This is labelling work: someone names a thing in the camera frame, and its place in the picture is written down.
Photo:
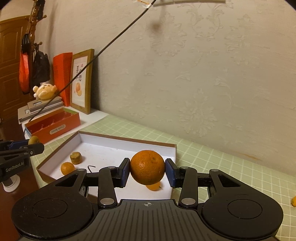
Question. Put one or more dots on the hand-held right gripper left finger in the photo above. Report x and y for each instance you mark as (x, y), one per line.
(125, 172)

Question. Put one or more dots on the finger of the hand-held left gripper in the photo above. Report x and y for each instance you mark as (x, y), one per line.
(16, 144)
(34, 149)

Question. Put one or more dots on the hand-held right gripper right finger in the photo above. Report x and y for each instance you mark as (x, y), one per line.
(170, 172)

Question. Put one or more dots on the small orange kumquat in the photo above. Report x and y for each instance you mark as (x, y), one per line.
(294, 201)
(153, 187)
(67, 168)

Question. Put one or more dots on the large round orange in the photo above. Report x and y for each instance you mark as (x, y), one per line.
(148, 166)

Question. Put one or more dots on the brown cardboard box white inside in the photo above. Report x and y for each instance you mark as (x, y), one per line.
(104, 150)

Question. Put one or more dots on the peeled brownish orange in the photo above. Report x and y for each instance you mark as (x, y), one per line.
(76, 157)

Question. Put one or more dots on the white plastic stand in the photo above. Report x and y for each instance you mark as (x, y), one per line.
(9, 185)

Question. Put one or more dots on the red gift box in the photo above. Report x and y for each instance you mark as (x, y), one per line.
(55, 128)

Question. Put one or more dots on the grey digital scale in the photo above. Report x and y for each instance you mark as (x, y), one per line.
(44, 104)

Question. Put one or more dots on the tan plush toy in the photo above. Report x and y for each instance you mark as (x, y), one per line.
(45, 90)

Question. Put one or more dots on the green checked tablecloth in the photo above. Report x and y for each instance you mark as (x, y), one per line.
(231, 166)

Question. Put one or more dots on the red hanging bag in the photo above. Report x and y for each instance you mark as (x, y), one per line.
(24, 69)

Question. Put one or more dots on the black hanging bag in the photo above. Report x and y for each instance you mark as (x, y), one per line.
(41, 67)

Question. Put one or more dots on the wooden framed picture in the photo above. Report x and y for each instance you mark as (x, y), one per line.
(81, 81)

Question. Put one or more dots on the red paper envelope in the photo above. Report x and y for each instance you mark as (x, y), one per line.
(62, 69)

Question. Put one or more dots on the brown wooden door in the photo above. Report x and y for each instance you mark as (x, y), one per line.
(9, 58)

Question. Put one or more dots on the wooden coat rack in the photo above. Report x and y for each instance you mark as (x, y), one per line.
(34, 27)

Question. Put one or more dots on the black hanging cloth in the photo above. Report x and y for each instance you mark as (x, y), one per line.
(41, 8)

